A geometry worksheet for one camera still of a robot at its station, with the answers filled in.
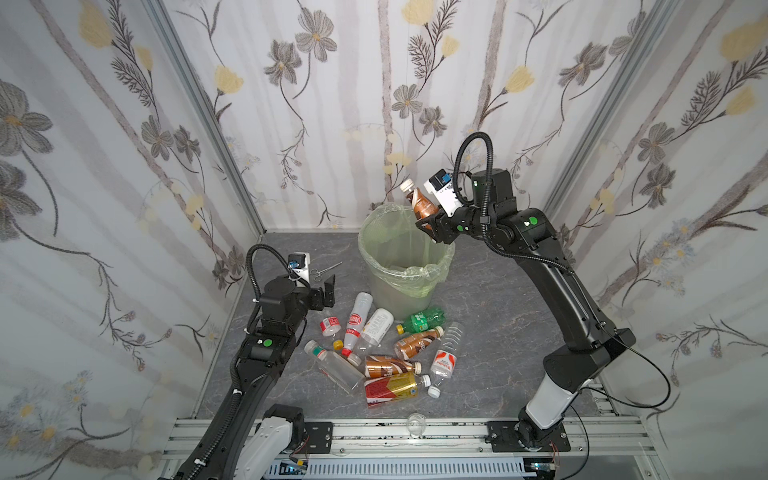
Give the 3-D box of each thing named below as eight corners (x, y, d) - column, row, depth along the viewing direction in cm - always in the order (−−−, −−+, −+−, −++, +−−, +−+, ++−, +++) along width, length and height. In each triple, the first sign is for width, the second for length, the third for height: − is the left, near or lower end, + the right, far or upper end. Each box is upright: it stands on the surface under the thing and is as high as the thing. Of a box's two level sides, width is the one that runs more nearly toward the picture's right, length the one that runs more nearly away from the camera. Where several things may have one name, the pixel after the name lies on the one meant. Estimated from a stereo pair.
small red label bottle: (319, 337, 91) (318, 332, 88) (322, 321, 94) (320, 316, 91) (340, 337, 91) (339, 332, 88) (342, 321, 94) (341, 316, 91)
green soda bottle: (399, 339, 91) (400, 334, 88) (394, 324, 94) (394, 319, 91) (447, 324, 94) (449, 319, 92) (440, 309, 97) (441, 304, 95)
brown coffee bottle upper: (401, 363, 87) (402, 357, 84) (393, 349, 90) (394, 343, 86) (445, 340, 92) (447, 333, 89) (436, 327, 95) (438, 320, 91)
